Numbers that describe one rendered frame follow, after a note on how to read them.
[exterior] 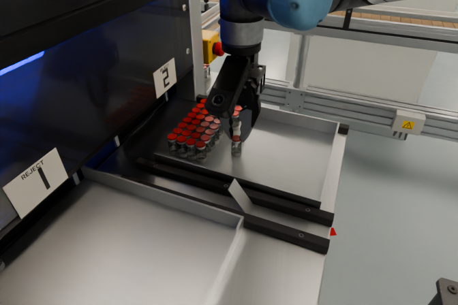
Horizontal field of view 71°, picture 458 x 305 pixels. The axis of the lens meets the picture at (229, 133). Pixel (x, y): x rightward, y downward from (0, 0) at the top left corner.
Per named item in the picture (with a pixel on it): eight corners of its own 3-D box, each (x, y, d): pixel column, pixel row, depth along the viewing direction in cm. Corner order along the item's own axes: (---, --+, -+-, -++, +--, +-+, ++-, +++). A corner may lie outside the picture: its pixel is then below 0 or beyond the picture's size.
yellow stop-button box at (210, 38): (187, 60, 91) (184, 36, 87) (197, 52, 97) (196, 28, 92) (210, 65, 89) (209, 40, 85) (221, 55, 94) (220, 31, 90)
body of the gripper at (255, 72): (266, 92, 66) (270, 35, 59) (252, 112, 60) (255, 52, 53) (231, 85, 69) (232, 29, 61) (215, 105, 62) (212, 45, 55)
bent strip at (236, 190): (227, 212, 58) (227, 189, 54) (233, 200, 60) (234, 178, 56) (305, 236, 54) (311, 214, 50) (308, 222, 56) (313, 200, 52)
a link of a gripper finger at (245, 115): (262, 131, 70) (261, 94, 65) (253, 147, 66) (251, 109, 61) (249, 129, 71) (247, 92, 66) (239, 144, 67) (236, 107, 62)
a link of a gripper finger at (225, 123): (240, 127, 72) (244, 92, 66) (230, 142, 68) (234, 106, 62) (227, 123, 73) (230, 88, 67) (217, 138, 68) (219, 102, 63)
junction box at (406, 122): (390, 130, 149) (397, 114, 144) (390, 124, 153) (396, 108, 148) (418, 136, 146) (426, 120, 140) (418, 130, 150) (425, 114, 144)
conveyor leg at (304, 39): (278, 158, 191) (294, 31, 145) (282, 149, 198) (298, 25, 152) (293, 162, 188) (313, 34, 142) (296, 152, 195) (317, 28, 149)
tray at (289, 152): (155, 165, 68) (153, 153, 65) (208, 105, 87) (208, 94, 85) (317, 214, 57) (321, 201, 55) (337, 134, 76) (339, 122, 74)
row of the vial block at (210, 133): (194, 162, 68) (193, 145, 66) (227, 118, 82) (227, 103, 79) (204, 165, 68) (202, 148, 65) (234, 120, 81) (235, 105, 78)
